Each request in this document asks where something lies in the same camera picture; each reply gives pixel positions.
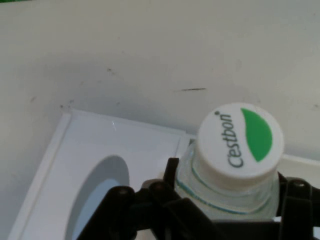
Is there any water bottle green label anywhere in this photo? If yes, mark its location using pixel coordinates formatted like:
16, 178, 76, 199
172, 101, 286, 223

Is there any white printed tissue organiser box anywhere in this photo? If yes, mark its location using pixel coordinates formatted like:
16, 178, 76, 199
7, 108, 320, 240

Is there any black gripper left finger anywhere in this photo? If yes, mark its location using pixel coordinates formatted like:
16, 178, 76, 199
79, 157, 216, 240

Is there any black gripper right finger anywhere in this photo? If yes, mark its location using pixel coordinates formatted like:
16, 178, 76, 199
272, 172, 320, 240

